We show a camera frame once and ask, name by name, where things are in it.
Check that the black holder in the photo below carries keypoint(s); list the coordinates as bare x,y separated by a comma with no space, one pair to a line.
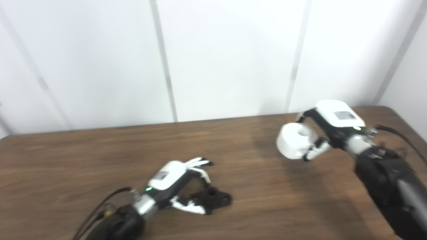
217,198

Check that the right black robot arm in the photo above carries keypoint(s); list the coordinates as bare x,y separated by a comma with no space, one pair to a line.
390,180

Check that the round white piece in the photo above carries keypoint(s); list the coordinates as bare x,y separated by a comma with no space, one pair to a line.
293,141

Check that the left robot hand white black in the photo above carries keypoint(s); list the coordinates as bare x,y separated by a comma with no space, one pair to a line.
168,180

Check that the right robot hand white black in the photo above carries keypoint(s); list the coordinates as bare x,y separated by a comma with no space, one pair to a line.
333,123

